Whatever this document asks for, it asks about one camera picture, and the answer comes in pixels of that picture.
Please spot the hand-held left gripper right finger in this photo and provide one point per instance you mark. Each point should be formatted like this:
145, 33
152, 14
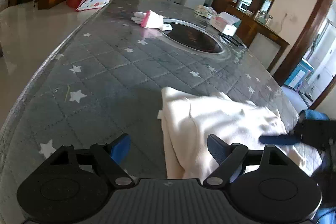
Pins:
218, 148

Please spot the round black hotplate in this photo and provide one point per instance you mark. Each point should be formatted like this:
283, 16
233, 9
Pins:
194, 37

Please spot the white glove pink cuff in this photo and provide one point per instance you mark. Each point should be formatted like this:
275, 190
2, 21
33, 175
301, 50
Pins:
137, 16
155, 20

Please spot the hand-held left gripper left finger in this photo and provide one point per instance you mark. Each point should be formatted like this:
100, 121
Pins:
122, 146

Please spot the pink white tissue box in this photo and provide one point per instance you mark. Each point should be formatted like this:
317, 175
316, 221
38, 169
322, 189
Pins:
224, 24

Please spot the floral cloth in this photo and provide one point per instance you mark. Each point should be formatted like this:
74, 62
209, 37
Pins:
206, 11

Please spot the cream fleece garment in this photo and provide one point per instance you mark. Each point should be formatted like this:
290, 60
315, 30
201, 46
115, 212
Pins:
223, 119

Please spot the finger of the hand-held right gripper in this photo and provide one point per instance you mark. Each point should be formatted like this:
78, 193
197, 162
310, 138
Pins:
278, 140

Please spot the blue rack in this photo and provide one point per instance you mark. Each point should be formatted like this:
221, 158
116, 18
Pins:
298, 74

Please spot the dark wooden door frame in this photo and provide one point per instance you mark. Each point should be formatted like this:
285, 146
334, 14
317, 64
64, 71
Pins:
302, 37

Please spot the glass jar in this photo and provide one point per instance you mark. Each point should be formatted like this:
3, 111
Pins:
268, 19
257, 15

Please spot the person's blue clothing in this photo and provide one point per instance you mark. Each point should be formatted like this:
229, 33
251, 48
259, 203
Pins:
328, 217

